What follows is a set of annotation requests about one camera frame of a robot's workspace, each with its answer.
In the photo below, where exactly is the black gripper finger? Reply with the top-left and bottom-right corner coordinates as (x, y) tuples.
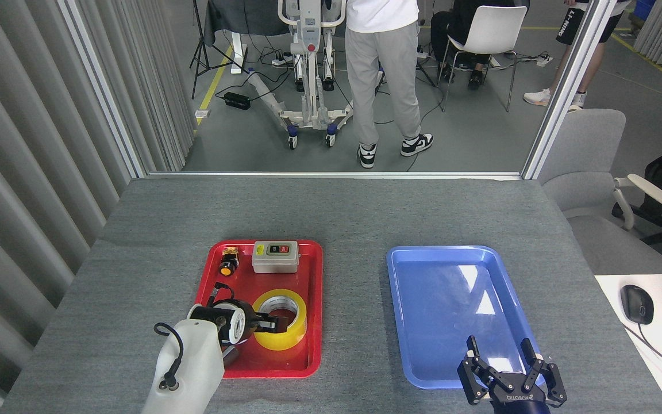
(519, 338), (567, 403)
(259, 314), (289, 335)
(458, 336), (507, 405)

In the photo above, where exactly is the yellow tape roll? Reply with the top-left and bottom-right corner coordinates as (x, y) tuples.
(251, 289), (308, 351)

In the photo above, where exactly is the red plastic tray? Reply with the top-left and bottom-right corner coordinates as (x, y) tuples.
(180, 240), (324, 379)

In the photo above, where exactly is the yellow round push button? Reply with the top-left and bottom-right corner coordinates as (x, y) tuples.
(220, 247), (240, 277)

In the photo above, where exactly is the blue plastic tray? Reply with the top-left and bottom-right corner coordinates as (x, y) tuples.
(387, 246), (547, 389)

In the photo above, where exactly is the white desk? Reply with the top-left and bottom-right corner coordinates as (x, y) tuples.
(594, 274), (662, 414)

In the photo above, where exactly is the black computer mouse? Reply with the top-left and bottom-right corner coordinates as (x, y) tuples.
(621, 285), (655, 325)

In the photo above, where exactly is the grey office chair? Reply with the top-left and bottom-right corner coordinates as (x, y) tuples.
(538, 108), (662, 275)

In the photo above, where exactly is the white stand on wheels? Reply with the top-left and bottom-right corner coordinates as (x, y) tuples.
(248, 0), (360, 150)

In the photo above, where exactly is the standing person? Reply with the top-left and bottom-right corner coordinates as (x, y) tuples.
(345, 0), (434, 168)

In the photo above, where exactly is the black tripod stand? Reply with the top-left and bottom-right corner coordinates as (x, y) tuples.
(190, 0), (248, 99)
(416, 55), (438, 88)

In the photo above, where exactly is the seated person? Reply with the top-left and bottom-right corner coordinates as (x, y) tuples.
(430, 0), (530, 90)

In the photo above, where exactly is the white chair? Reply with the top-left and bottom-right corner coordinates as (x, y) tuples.
(439, 6), (528, 113)

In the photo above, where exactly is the person in black shorts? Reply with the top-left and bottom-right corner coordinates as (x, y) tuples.
(524, 0), (633, 110)

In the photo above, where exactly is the blue bin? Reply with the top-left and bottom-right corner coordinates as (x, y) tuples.
(633, 0), (656, 24)

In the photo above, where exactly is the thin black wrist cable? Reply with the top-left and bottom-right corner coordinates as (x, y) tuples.
(206, 281), (234, 308)

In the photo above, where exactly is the grey push button switch box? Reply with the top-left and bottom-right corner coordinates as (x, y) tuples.
(251, 240), (299, 274)

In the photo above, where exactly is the black mouse cable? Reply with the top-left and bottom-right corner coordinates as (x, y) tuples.
(621, 322), (662, 386)

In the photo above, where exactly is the silver frame rail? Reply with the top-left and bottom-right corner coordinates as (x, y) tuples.
(146, 171), (524, 180)

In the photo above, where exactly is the silver frame post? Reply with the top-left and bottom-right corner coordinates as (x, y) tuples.
(58, 0), (149, 179)
(522, 0), (619, 180)

